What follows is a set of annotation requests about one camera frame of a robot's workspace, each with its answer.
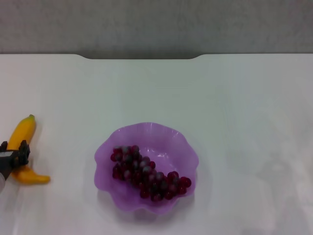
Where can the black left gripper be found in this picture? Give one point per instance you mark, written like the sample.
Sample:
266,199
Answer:
6,162

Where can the yellow plastic banana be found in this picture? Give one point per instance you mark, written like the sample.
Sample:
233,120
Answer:
22,132

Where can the dark red grape bunch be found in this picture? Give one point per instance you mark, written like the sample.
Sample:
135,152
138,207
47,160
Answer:
144,171

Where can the purple wavy-edged plastic bowl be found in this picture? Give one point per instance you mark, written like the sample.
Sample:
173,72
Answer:
171,151

